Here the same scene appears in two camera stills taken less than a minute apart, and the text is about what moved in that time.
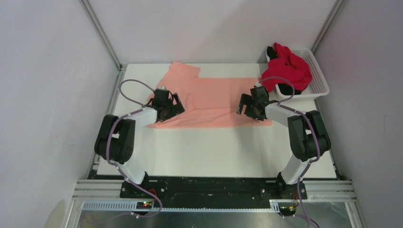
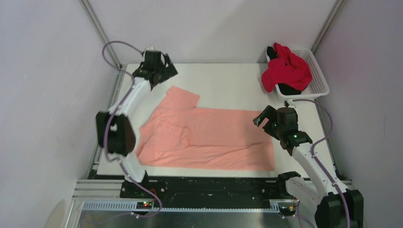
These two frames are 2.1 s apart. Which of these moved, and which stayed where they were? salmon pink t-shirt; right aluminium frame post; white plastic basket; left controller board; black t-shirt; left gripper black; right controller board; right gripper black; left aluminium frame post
Moved: right gripper black; salmon pink t-shirt; left gripper black
Stayed: right aluminium frame post; white plastic basket; left controller board; right controller board; black t-shirt; left aluminium frame post
